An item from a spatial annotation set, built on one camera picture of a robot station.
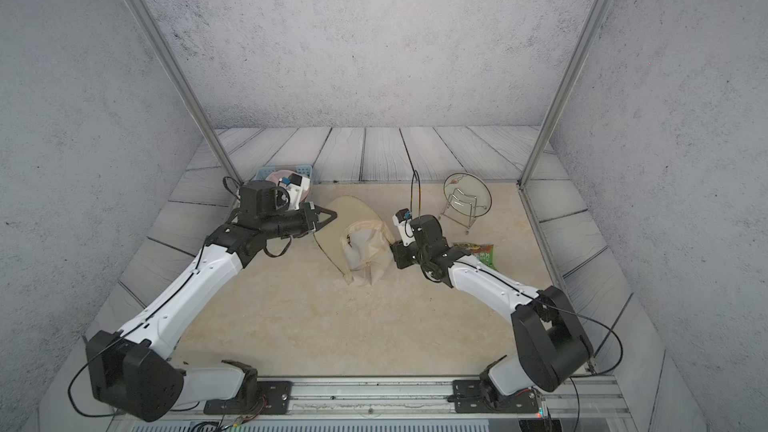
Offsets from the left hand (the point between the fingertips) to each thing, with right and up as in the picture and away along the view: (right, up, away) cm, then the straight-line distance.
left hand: (338, 214), depth 74 cm
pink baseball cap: (-31, +13, +41) cm, 53 cm away
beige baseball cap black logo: (+4, -7, +7) cm, 11 cm away
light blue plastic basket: (-21, +16, +45) cm, 52 cm away
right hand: (+14, -9, +12) cm, 21 cm away
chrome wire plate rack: (+37, +1, +31) cm, 48 cm away
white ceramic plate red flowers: (+38, +9, +25) cm, 47 cm away
